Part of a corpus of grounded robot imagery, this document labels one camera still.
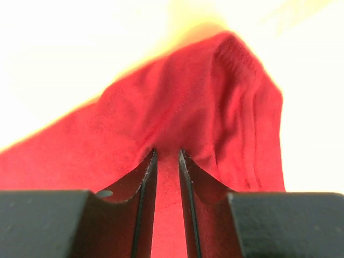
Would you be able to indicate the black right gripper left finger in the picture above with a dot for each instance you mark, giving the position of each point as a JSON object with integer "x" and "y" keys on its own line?
{"x": 114, "y": 222}

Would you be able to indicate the dark red t-shirt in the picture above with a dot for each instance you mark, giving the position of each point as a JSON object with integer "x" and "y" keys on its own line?
{"x": 212, "y": 99}

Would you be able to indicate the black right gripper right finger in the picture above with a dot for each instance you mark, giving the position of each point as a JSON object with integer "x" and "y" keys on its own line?
{"x": 220, "y": 222}

